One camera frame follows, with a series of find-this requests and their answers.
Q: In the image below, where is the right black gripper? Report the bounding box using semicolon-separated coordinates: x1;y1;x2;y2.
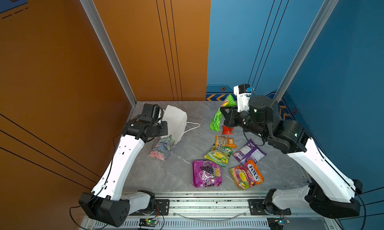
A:
218;105;270;140

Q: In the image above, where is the green Lays chips bag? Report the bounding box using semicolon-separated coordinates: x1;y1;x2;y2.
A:
210;95;237;132

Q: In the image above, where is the floral white paper bag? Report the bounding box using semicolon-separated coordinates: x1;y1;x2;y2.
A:
149;105;201;161

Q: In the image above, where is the purple white snack bag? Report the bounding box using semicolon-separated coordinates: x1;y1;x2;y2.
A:
233;139;267;164

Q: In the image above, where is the Fox's fruit candy bag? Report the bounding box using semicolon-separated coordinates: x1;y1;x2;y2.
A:
229;160;264;190

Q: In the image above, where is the magenta grape candy bag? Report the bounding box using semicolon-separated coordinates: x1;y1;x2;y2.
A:
193;160;223;188

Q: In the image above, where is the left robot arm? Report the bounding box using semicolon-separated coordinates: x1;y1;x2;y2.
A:
79;104;168;227

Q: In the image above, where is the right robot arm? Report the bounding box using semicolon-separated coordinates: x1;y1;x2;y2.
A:
220;96;363;219

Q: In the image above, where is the yellow green candy bag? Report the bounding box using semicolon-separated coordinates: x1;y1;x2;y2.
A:
204;145;233;167

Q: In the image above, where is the small red snack packet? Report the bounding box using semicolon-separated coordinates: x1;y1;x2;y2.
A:
222;125;234;135

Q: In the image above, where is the orange cracker snack packet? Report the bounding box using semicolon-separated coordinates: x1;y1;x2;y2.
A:
215;136;237;149

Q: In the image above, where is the left green circuit board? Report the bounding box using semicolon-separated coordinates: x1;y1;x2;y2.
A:
139;219;159;228

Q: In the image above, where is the green circuit board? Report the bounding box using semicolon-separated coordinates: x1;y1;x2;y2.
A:
275;218;290;229
139;219;159;228

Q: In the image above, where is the right green circuit board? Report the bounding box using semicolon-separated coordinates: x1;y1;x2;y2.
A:
275;218;290;229

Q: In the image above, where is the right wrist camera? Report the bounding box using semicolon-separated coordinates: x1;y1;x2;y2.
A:
234;84;252;113

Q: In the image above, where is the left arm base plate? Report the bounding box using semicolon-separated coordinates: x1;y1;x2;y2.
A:
130;199;170;216

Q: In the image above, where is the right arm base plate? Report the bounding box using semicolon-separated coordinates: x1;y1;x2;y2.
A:
248;199;292;216

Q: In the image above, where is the aluminium front rail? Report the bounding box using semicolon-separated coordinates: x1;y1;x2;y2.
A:
78;191;343;230

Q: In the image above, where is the left aluminium frame post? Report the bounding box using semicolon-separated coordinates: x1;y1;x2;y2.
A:
80;0;137;108

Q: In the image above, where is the aluminium frame post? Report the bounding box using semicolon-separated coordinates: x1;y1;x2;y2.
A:
80;0;137;108
274;0;339;102

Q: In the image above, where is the right aluminium frame post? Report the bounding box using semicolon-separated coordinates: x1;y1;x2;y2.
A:
274;0;339;102

